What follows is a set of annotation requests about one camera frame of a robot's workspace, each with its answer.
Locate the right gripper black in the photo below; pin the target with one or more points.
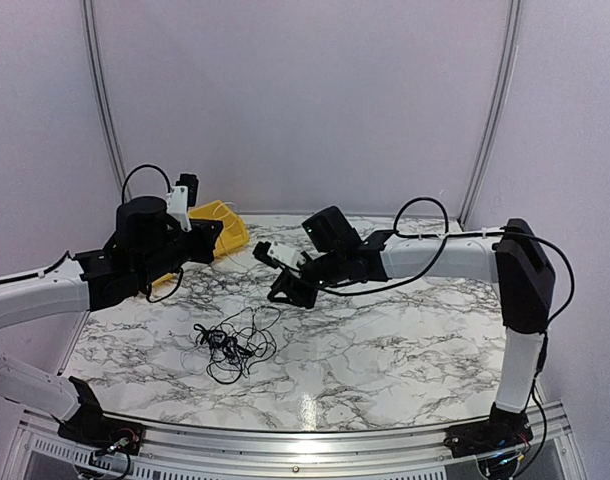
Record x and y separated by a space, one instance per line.
300 297

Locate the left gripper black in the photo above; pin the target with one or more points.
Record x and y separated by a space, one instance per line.
206 236

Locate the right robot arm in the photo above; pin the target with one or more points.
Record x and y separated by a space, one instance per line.
511 259

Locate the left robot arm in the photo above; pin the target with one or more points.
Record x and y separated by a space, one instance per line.
153 237

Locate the yellow bin far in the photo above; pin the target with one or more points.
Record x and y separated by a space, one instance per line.
234 235

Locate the yellow bin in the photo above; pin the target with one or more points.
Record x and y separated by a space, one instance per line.
163 280
234 235

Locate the yellow bin near left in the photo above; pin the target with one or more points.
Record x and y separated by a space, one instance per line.
163 280

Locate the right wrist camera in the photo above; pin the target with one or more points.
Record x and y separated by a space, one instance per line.
276 255

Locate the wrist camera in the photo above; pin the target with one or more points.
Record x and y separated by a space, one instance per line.
276 255
183 196

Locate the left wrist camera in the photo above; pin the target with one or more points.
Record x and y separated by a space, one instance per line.
183 196

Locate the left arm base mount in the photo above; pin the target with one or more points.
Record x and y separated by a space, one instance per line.
94 428

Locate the left corner aluminium post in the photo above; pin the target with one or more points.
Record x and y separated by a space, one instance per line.
101 95

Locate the corner aluminium post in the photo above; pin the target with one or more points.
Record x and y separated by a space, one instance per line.
101 95
500 91

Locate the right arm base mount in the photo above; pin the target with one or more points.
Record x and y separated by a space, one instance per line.
499 431

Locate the aluminium front rail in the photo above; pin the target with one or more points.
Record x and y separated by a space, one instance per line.
169 451

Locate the right corner aluminium post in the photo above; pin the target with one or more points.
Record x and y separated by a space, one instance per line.
500 91

